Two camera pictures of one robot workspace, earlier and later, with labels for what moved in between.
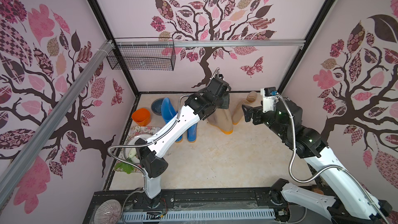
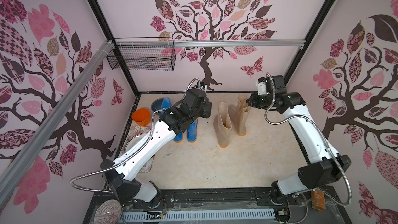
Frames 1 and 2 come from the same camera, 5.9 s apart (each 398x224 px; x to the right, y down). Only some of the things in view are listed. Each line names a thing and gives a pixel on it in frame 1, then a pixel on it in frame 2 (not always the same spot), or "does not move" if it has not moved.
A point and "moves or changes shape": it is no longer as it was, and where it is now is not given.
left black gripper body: [222, 102] to [203, 111]
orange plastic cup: [141, 116] does not move
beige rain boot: [238, 112] moves or changes shape
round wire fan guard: [109, 212] does not move
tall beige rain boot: [222, 118] moves or changes shape
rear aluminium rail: [210, 43] does not move
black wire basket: [144, 58] does not move
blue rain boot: [192, 133] does not move
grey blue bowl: [156, 106] does not move
